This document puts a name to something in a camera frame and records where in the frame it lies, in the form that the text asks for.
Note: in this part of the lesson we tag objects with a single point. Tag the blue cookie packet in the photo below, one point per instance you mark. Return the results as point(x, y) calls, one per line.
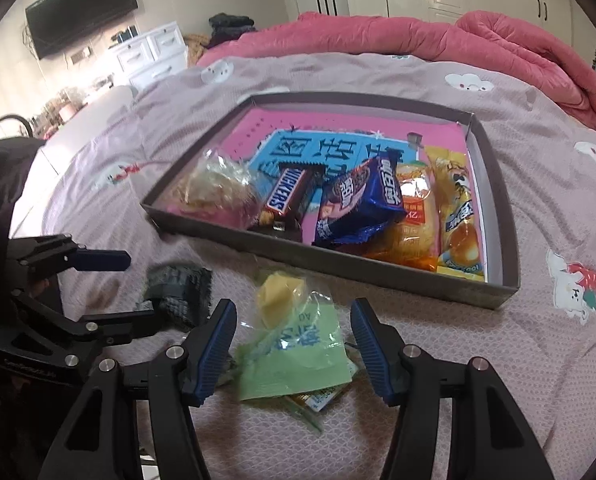
point(358, 200)

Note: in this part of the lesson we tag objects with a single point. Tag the brown chocolate bar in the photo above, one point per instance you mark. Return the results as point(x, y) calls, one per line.
point(285, 192)

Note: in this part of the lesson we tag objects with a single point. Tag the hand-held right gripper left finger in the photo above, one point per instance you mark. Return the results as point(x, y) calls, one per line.
point(212, 352)

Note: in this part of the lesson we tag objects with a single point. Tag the small clear snack packet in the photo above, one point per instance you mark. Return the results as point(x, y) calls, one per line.
point(315, 402)

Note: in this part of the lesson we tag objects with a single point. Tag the light green cake packet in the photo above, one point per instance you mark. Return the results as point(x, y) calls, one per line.
point(293, 345)

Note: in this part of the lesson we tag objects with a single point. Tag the orange snack packet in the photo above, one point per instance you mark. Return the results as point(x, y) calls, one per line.
point(415, 220)

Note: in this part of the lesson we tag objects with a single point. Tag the purple printed bedsheet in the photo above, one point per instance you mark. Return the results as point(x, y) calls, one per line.
point(528, 360)

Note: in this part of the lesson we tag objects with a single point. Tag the pile of dark clothes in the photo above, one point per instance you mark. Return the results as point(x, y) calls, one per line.
point(230, 27)

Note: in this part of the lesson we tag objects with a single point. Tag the dark cloth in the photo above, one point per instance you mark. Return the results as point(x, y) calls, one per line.
point(3, 200)

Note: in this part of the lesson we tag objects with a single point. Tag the yellow snack packet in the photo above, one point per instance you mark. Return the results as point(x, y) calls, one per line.
point(460, 220)

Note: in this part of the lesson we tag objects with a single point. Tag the dark shallow cardboard tray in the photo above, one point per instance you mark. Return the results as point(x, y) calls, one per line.
point(328, 265)

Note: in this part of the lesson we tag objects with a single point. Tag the brown knitted cloth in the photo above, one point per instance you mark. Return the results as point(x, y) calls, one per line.
point(195, 47)

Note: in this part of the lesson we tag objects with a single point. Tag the clear-wrapped round crispy cake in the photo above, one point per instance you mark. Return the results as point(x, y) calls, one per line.
point(215, 192)

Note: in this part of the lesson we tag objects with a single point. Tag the dark green snack packet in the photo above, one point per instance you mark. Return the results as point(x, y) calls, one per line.
point(180, 292)

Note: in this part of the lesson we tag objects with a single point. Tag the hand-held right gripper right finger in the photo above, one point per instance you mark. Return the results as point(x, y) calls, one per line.
point(373, 355)

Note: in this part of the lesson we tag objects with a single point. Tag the white drawer cabinet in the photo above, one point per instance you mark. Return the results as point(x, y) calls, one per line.
point(150, 55)

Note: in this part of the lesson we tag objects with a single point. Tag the black wall television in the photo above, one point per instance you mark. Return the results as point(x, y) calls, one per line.
point(80, 10)

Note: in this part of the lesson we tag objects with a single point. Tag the pink quilt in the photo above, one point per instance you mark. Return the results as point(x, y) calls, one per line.
point(428, 45)

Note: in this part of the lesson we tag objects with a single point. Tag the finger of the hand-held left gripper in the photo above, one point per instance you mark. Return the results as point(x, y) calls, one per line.
point(118, 322)
point(103, 260)

